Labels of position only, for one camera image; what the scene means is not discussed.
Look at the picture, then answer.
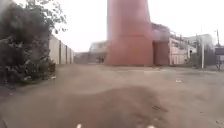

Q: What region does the long concrete panel wall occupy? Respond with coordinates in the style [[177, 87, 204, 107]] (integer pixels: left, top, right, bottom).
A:
[[48, 34, 76, 65]]

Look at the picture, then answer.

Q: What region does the red brick tower building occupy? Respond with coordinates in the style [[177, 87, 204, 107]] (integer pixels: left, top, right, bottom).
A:
[[105, 0, 171, 67]]

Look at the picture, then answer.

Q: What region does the dark leafy bush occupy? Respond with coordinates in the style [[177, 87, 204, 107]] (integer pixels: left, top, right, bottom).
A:
[[0, 0, 68, 86]]

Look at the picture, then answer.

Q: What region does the white pole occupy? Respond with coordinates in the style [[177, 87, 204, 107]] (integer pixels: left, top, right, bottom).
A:
[[200, 36, 205, 70]]

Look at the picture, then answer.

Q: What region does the brown dirt road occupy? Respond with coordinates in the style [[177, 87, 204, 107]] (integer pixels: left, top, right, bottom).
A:
[[0, 63, 224, 128]]

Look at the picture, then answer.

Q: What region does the pale building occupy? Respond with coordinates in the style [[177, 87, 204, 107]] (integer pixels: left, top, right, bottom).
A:
[[169, 33, 214, 66]]

